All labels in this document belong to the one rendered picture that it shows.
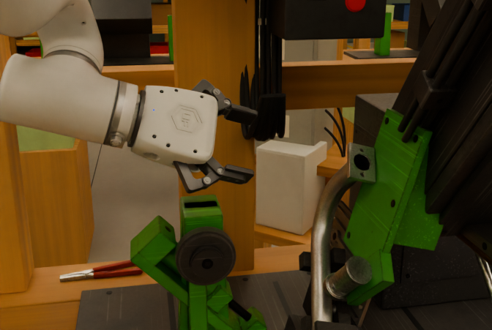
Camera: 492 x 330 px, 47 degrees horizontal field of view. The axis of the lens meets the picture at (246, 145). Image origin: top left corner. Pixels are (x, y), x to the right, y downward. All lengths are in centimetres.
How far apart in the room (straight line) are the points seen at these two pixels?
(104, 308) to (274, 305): 29
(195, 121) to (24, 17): 25
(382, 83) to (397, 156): 45
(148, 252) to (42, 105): 22
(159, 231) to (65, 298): 44
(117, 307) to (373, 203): 49
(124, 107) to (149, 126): 4
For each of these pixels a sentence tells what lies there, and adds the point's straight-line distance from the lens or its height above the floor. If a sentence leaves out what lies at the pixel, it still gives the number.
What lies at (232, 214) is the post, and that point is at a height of 101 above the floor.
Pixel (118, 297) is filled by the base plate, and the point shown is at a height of 90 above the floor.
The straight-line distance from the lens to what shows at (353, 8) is 95.
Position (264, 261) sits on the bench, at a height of 88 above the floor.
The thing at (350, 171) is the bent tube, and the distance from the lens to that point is 79.
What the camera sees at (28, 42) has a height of 23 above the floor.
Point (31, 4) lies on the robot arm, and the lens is 61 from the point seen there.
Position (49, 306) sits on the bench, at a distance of 112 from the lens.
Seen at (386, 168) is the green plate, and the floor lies 120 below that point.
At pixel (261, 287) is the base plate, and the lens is 108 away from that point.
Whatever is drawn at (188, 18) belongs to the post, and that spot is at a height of 138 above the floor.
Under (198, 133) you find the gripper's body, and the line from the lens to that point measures 73.
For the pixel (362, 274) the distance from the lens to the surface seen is 77.
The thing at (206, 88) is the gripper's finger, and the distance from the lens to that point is 79.
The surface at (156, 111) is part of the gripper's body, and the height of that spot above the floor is 129.
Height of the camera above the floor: 147
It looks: 18 degrees down
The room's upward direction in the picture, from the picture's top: straight up
